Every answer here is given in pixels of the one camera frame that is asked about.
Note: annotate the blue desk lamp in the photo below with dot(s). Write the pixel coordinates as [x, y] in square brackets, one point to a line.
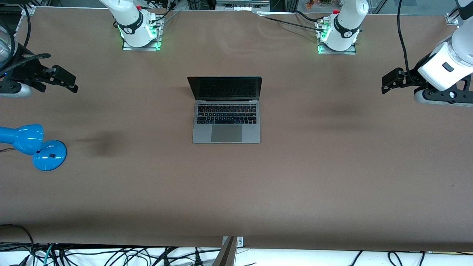
[48, 157]

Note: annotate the grey equipment box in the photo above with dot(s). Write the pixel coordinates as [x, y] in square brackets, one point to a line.
[240, 5]

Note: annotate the silver metal bracket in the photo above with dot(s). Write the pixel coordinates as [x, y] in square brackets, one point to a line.
[240, 242]

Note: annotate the aluminium frame corner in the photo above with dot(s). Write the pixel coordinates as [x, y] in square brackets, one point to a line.
[452, 18]
[31, 8]

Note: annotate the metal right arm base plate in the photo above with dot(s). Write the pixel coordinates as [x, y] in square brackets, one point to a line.
[157, 41]

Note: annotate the brown table cover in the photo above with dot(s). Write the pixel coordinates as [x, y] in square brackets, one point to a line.
[332, 166]

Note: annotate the grey laptop with black keyboard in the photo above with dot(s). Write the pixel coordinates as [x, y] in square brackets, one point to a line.
[226, 133]

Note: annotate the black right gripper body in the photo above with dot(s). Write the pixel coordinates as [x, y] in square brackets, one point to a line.
[29, 71]

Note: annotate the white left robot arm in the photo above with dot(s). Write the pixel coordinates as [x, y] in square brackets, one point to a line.
[345, 22]

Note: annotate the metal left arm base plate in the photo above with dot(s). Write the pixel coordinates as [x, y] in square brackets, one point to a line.
[351, 50]

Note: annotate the grey metal bar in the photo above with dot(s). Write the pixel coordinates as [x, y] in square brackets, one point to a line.
[225, 256]

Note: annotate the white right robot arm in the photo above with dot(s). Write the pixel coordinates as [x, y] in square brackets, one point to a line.
[129, 22]

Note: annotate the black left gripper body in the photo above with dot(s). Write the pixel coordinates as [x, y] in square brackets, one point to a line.
[417, 76]

